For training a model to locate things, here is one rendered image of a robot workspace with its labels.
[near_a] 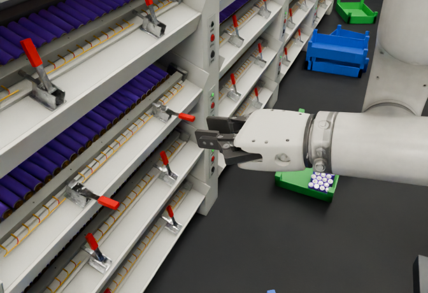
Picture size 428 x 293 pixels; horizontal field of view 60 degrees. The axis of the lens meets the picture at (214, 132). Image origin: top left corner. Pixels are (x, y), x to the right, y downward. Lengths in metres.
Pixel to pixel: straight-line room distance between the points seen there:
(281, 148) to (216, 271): 0.69
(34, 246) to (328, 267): 0.82
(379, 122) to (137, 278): 0.73
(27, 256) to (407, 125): 0.54
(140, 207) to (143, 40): 0.39
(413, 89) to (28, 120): 0.50
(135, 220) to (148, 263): 0.19
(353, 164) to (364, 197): 0.92
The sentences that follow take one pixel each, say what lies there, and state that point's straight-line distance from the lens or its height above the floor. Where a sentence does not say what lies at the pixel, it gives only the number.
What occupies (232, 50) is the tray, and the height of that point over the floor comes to 0.49.
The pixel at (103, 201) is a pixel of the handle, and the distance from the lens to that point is 0.63.
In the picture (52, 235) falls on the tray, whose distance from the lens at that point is 0.64.
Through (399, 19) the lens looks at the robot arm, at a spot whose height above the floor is 0.83.
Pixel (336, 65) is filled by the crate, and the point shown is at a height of 0.05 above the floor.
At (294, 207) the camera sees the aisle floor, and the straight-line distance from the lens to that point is 1.31.
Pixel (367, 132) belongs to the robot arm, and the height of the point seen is 0.69.
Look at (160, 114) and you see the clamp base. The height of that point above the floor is 0.50.
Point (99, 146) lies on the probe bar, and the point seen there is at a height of 0.53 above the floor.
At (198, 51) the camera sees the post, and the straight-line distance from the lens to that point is 0.90.
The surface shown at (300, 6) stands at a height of 0.31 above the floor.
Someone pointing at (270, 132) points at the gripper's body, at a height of 0.65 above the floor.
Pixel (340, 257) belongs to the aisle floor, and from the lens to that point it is 1.22.
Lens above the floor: 0.96
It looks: 37 degrees down
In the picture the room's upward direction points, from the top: straight up
